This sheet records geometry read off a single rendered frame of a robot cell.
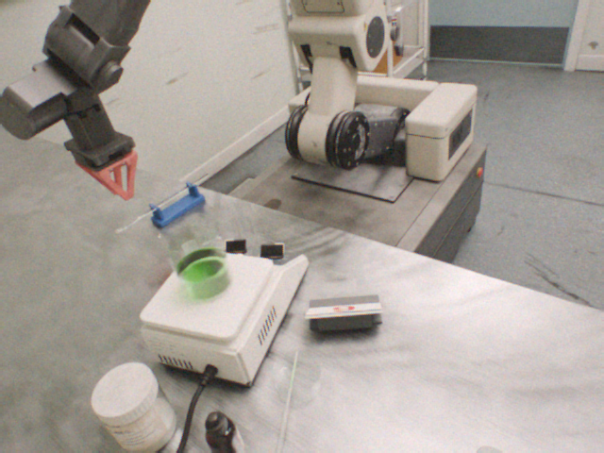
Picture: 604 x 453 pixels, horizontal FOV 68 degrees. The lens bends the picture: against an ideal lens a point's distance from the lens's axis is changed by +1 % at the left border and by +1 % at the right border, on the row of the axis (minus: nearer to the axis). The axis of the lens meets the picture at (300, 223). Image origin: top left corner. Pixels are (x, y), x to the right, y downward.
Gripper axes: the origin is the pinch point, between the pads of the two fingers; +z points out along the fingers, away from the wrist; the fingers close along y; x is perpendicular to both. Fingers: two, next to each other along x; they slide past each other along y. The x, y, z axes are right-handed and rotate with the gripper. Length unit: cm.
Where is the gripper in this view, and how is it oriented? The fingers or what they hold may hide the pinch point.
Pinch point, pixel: (122, 192)
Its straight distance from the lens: 77.4
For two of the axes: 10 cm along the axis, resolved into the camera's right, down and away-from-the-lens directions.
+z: 1.6, 7.8, 6.0
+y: 7.4, 3.1, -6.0
